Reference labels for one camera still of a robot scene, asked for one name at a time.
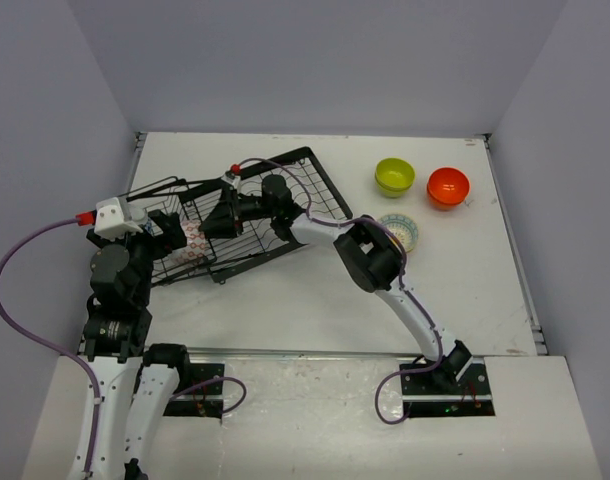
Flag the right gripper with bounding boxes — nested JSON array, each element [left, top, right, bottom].
[[200, 187, 277, 241]]

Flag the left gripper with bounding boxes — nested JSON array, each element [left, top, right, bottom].
[[88, 208, 185, 304]]

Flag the red white pattern bowl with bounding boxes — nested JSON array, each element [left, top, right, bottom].
[[174, 220, 208, 265]]

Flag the green bowl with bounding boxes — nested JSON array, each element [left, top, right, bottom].
[[375, 157, 416, 191], [375, 170, 415, 198]]

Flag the yellow blue pattern ceramic bowl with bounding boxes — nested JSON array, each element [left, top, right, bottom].
[[378, 213, 419, 253]]

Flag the orange bowl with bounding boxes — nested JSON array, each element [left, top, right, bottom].
[[426, 167, 470, 192], [426, 189, 469, 211]]

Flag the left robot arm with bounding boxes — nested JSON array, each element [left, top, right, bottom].
[[68, 202, 193, 479]]

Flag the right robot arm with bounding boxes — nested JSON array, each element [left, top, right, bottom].
[[201, 171, 473, 393]]

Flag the black wire dish rack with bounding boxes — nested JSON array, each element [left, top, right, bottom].
[[124, 147, 353, 286]]

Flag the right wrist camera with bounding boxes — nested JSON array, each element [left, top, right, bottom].
[[221, 164, 241, 191]]

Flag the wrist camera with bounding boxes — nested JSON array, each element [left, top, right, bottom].
[[221, 164, 241, 191], [94, 197, 148, 241]]

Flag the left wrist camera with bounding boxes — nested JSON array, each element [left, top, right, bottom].
[[94, 197, 148, 241]]

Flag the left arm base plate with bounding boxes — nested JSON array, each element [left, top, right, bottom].
[[163, 360, 247, 420]]

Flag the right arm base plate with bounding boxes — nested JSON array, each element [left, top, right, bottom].
[[400, 358, 496, 419]]

